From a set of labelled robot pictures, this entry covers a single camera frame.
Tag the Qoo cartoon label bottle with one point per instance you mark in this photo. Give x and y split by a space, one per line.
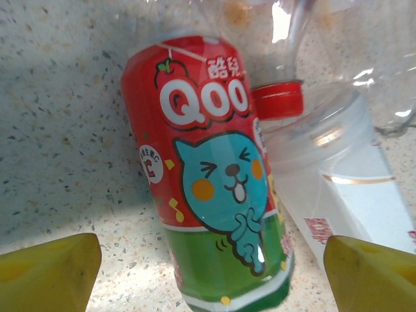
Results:
211 162

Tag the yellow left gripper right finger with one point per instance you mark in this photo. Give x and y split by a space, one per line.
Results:
373 279

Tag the slim red-label clear bottle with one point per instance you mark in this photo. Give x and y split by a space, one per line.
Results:
279 100

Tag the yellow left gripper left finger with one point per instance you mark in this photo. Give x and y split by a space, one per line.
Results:
48 276

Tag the white-label clear bottle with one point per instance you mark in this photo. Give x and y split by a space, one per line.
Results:
357 195

